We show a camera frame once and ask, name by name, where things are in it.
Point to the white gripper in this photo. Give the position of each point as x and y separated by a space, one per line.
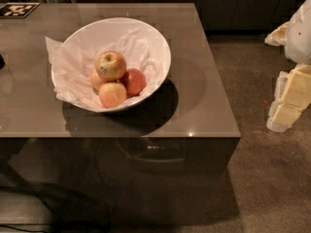
299 36

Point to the left hidden apple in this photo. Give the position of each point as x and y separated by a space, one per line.
95 80

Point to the front yellow-red apple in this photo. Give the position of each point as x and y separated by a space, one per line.
112 94

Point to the dark object at left edge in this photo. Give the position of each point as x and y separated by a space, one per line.
2 62

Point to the white bowl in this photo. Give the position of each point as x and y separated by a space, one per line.
97 36

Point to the right red apple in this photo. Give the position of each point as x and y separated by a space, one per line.
134 81

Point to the black white fiducial marker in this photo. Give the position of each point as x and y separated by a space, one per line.
17 10

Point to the white crumpled paper liner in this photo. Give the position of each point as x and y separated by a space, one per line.
69 72

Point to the top yellow-red apple with sticker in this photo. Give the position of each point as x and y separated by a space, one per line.
110 66

